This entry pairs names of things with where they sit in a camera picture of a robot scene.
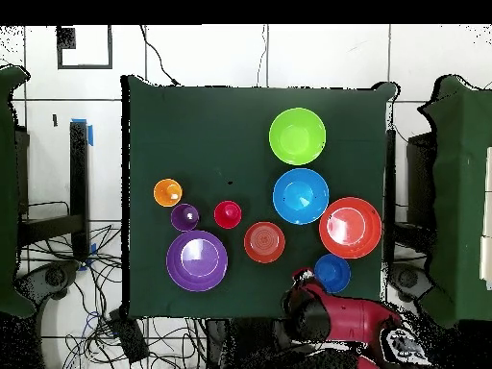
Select bundle of floor cables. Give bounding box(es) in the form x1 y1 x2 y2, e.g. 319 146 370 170
18 199 207 369

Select small orange bowl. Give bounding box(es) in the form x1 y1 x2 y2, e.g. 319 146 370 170
243 221 286 264

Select dark green table cloth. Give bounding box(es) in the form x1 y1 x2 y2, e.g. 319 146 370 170
121 74 399 320

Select large orange bowl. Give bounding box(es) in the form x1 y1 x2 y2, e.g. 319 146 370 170
318 196 382 259

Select purple bowl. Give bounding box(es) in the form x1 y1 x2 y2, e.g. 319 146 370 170
165 229 229 293

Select red cup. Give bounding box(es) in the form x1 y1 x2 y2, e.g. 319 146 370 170
213 200 243 231

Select large light blue bowl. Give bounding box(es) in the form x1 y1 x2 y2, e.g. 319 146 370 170
272 167 331 226

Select thin black cable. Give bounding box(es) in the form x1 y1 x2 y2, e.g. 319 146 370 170
139 25 180 86

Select green clothed side table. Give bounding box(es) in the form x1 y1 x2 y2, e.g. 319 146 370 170
0 64 36 318
418 74 492 328

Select green bowl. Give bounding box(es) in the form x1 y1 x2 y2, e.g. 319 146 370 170
268 107 328 166

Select black power strip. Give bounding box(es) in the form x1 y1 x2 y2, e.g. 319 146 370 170
107 308 149 364

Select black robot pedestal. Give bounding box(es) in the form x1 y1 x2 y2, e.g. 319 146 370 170
205 318 293 369

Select purple cup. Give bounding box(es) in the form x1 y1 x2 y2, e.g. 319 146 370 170
170 203 201 233

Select small dark blue bowl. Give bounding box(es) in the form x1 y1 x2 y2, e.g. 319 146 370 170
313 253 352 294

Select orange cup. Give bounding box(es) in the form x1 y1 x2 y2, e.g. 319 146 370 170
153 178 185 209

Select black equipment stand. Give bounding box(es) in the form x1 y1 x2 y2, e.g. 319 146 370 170
16 120 91 262
384 128 437 251

